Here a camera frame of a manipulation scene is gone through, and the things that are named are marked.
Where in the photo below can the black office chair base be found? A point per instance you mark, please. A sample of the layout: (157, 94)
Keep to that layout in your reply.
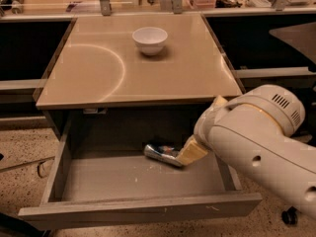
(289, 217)

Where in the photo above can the white ceramic bowl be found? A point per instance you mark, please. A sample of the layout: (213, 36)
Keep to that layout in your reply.
(150, 40)

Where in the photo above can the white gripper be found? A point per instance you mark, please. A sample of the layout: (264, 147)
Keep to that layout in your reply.
(204, 126)

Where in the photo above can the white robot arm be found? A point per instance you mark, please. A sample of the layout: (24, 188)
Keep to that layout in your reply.
(252, 133)

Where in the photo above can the silver blue redbull can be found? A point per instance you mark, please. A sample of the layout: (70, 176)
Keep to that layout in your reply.
(162, 153)

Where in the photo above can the grey open top drawer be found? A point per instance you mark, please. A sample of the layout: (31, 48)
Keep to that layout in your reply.
(101, 177)

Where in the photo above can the grey cabinet with beige top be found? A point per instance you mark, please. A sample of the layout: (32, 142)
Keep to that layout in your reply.
(100, 66)

